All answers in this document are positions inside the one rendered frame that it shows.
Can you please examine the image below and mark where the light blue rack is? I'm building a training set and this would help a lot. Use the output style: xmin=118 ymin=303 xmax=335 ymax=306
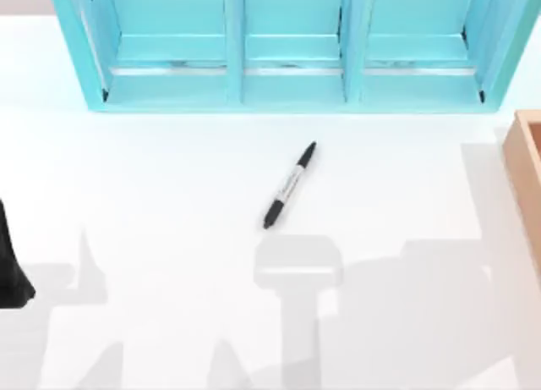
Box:
xmin=46 ymin=0 xmax=541 ymax=114

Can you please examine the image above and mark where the salmon-coloured shallow box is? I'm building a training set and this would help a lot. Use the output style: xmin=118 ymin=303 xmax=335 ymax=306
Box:
xmin=501 ymin=109 xmax=541 ymax=259

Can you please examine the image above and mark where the black and white marker pen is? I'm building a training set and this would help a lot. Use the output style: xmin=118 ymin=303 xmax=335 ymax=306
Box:
xmin=262 ymin=140 xmax=318 ymax=230

